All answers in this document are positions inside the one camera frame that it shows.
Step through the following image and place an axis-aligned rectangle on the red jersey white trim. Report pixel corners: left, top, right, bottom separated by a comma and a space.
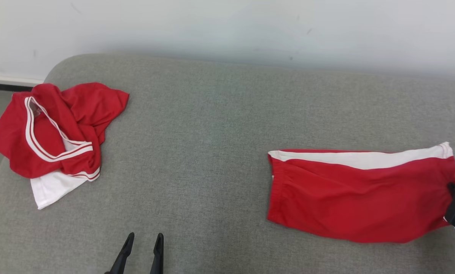
0, 82, 130, 210

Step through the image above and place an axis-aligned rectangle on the red shorts white side stripe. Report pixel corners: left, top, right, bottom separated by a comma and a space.
267, 142, 455, 244

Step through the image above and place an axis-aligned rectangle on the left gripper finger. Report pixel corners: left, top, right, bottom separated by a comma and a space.
105, 232, 135, 274
150, 233, 164, 274

